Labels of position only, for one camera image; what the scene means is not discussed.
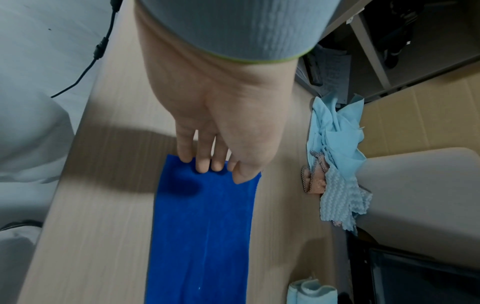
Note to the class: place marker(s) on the person's left hand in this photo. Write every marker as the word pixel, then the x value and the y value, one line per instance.
pixel 225 112

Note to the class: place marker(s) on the grey patterned cloth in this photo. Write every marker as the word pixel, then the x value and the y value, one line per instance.
pixel 306 178

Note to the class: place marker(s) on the person's white clothing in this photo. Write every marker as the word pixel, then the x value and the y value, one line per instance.
pixel 33 89

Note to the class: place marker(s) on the folded pale blue towel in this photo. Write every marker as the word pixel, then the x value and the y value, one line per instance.
pixel 311 292

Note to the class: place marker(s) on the person's left forearm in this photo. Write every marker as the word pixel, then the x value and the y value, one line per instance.
pixel 240 26

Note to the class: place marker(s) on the pink cloth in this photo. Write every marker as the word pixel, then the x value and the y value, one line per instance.
pixel 315 184

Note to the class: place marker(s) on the black tray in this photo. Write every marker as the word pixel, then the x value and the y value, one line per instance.
pixel 420 279

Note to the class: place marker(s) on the wavy textured light blue cloth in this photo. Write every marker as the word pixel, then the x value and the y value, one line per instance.
pixel 341 199

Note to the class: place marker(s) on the smooth light blue cloth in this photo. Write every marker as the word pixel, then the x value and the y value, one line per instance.
pixel 337 133

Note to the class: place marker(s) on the cardboard box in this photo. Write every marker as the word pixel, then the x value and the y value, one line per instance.
pixel 423 118

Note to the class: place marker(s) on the white shelf frame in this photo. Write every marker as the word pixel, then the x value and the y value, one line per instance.
pixel 375 56

